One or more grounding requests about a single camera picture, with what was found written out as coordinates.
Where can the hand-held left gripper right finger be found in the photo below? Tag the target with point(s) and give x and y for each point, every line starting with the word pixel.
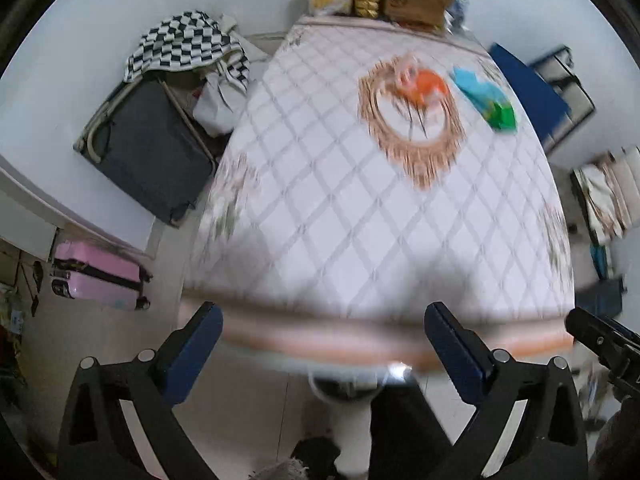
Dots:
pixel 454 355

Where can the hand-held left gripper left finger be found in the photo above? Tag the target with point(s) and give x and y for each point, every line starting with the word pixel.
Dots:
pixel 194 355

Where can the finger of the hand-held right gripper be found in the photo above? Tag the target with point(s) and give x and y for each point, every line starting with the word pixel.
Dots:
pixel 602 335

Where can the person's right forearm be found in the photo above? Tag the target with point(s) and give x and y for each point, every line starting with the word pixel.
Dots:
pixel 620 440

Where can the person's legs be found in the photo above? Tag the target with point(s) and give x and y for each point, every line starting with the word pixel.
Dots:
pixel 405 435

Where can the pink suitcase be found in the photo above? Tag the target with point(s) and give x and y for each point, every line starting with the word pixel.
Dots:
pixel 97 280

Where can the chair with beige cloth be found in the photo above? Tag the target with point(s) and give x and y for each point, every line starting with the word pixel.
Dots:
pixel 607 195

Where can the grey slipper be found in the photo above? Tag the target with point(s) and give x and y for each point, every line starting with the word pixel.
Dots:
pixel 280 471

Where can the floral diamond-pattern tablecloth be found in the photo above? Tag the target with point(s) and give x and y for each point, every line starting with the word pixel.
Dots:
pixel 325 220

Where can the black open suitcase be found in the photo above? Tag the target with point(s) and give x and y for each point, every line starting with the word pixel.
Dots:
pixel 150 160

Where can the white tote bag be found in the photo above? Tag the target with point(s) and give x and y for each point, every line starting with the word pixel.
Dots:
pixel 216 105

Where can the blue cushion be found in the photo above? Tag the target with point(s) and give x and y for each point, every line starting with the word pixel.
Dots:
pixel 530 90

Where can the blue green plastic packet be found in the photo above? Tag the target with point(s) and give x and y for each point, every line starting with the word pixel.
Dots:
pixel 487 100

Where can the orange plastic bag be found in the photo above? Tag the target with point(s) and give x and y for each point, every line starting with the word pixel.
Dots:
pixel 421 85

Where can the checkered black white cloth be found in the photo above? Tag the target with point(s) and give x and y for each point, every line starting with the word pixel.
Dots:
pixel 185 42

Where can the blue-label plastic bottle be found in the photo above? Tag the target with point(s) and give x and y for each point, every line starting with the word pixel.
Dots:
pixel 460 7

